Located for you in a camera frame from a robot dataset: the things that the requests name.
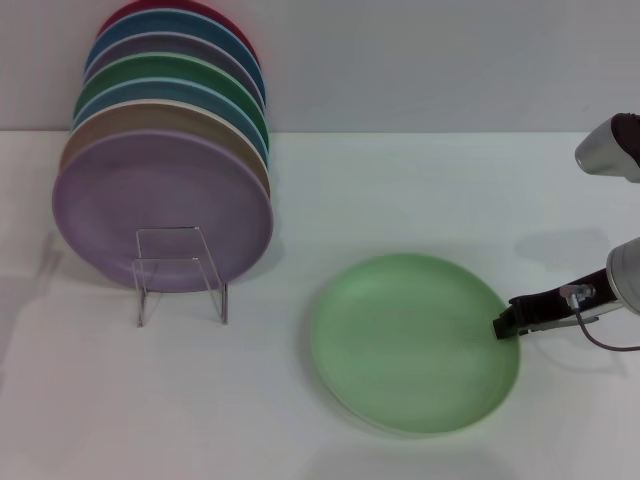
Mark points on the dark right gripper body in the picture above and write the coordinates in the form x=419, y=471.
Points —
x=550, y=305

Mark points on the light blue plate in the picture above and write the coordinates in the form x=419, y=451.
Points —
x=140, y=92

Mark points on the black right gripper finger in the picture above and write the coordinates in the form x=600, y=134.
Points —
x=507, y=325
x=560, y=324

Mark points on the dark green plate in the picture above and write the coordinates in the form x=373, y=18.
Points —
x=165, y=67

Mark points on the light green plate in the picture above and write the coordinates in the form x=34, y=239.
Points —
x=410, y=350

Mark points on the lilac plate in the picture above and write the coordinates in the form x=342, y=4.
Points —
x=165, y=195

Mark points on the tan plate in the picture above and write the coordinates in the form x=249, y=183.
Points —
x=150, y=119

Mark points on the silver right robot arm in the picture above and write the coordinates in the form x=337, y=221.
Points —
x=625, y=270

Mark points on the red plate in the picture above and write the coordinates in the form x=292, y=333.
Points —
x=222, y=7

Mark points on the clear acrylic plate rack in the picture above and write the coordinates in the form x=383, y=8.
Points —
x=223, y=305

